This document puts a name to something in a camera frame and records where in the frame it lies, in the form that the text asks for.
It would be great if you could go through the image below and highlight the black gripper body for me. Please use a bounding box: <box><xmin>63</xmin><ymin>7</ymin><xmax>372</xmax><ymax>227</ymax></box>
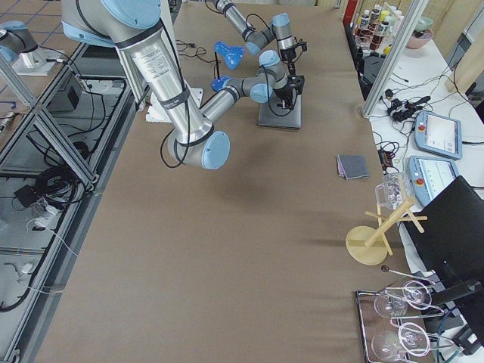
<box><xmin>279</xmin><ymin>45</ymin><xmax>296</xmax><ymax>62</ymax></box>
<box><xmin>275</xmin><ymin>75</ymin><xmax>305</xmax><ymax>101</ymax></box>

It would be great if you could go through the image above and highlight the grey laptop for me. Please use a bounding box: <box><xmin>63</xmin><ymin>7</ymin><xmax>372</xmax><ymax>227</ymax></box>
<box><xmin>257</xmin><ymin>95</ymin><xmax>302</xmax><ymax>130</ymax></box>

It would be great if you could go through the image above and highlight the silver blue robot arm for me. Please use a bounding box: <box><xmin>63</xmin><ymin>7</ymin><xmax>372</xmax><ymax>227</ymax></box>
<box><xmin>209</xmin><ymin>1</ymin><xmax>307</xmax><ymax>76</ymax></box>
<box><xmin>61</xmin><ymin>1</ymin><xmax>307</xmax><ymax>169</ymax></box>

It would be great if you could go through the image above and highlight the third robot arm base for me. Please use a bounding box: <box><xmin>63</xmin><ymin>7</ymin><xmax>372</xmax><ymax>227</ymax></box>
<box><xmin>1</xmin><ymin>20</ymin><xmax>65</xmax><ymax>76</ymax></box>

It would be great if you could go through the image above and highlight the blue desk lamp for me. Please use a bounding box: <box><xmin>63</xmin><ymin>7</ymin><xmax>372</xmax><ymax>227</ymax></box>
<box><xmin>211</xmin><ymin>41</ymin><xmax>245</xmax><ymax>92</ymax></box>

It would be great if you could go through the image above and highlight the grey folded cloth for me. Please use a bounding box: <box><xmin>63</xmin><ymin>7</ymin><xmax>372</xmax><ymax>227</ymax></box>
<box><xmin>336</xmin><ymin>154</ymin><xmax>370</xmax><ymax>180</ymax></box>

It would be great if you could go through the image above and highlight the small black electronics board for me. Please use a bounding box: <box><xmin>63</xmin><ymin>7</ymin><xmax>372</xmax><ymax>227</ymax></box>
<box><xmin>377</xmin><ymin>149</ymin><xmax>394</xmax><ymax>169</ymax></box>

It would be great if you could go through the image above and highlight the pink bowl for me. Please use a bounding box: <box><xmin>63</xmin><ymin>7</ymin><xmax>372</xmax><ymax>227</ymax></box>
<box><xmin>406</xmin><ymin>29</ymin><xmax>434</xmax><ymax>49</ymax></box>

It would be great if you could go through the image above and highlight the clear glass mug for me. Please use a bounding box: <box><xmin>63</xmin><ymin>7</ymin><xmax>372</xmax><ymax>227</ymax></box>
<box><xmin>375</xmin><ymin>172</ymin><xmax>416</xmax><ymax>210</ymax></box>

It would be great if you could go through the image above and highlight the green bowl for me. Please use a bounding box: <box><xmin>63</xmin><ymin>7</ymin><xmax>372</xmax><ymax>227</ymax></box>
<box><xmin>414</xmin><ymin>16</ymin><xmax>433</xmax><ymax>33</ymax></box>

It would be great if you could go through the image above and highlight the far teach pendant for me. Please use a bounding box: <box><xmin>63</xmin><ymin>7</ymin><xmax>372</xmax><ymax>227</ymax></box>
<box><xmin>414</xmin><ymin>111</ymin><xmax>463</xmax><ymax>160</ymax></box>

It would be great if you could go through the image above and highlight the teach pendant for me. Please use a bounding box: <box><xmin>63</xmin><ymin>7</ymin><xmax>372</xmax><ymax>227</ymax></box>
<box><xmin>414</xmin><ymin>111</ymin><xmax>463</xmax><ymax>160</ymax></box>
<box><xmin>408</xmin><ymin>156</ymin><xmax>459</xmax><ymax>206</ymax></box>

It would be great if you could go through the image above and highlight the near teach pendant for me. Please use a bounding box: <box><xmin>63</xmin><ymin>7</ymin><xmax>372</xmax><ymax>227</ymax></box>
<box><xmin>408</xmin><ymin>156</ymin><xmax>459</xmax><ymax>206</ymax></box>

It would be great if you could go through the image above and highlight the wooden mug tree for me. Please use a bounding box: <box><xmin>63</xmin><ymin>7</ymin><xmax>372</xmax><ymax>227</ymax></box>
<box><xmin>346</xmin><ymin>197</ymin><xmax>427</xmax><ymax>265</ymax></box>

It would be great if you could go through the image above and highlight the black office chair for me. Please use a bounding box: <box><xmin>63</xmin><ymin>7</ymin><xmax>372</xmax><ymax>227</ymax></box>
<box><xmin>402</xmin><ymin>175</ymin><xmax>483</xmax><ymax>355</ymax></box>

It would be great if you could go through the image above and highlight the wine glass upper left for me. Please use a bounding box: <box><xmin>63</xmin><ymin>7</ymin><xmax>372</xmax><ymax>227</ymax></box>
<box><xmin>374</xmin><ymin>292</ymin><xmax>408</xmax><ymax>318</ymax></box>

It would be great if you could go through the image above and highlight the wine glass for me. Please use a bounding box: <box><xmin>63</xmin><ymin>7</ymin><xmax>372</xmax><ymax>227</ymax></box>
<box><xmin>402</xmin><ymin>281</ymin><xmax>432</xmax><ymax>310</ymax></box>
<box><xmin>398</xmin><ymin>322</ymin><xmax>430</xmax><ymax>357</ymax></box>
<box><xmin>374</xmin><ymin>292</ymin><xmax>408</xmax><ymax>318</ymax></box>
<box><xmin>371</xmin><ymin>330</ymin><xmax>405</xmax><ymax>362</ymax></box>

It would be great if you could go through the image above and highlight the metal glass rack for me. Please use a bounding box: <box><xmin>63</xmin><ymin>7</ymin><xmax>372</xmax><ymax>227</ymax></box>
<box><xmin>355</xmin><ymin>280</ymin><xmax>454</xmax><ymax>362</ymax></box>

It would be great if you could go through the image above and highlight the wine glass upper right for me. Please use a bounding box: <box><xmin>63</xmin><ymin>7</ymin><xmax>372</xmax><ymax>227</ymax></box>
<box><xmin>402</xmin><ymin>281</ymin><xmax>432</xmax><ymax>310</ymax></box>

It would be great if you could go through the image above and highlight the wine glass lower left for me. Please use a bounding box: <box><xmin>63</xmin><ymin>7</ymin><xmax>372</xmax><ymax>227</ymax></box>
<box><xmin>371</xmin><ymin>330</ymin><xmax>405</xmax><ymax>362</ymax></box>

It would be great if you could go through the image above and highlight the wine glass lower right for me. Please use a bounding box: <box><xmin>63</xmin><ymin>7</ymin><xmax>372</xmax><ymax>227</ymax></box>
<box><xmin>398</xmin><ymin>322</ymin><xmax>430</xmax><ymax>357</ymax></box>

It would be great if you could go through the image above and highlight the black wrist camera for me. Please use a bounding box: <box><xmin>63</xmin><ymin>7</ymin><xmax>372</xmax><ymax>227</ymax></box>
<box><xmin>278</xmin><ymin>36</ymin><xmax>307</xmax><ymax>52</ymax></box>

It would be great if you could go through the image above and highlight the black lamp power cable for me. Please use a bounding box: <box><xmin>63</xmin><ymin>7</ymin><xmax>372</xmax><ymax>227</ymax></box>
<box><xmin>175</xmin><ymin>39</ymin><xmax>216</xmax><ymax>65</ymax></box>

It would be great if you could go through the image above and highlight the aluminium frame post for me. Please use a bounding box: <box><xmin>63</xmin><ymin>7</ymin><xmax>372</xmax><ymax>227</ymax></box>
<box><xmin>361</xmin><ymin>0</ymin><xmax>429</xmax><ymax>119</ymax></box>

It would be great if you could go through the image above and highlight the black cable coil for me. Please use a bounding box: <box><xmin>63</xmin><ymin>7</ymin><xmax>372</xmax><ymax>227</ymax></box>
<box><xmin>35</xmin><ymin>167</ymin><xmax>86</xmax><ymax>205</ymax></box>

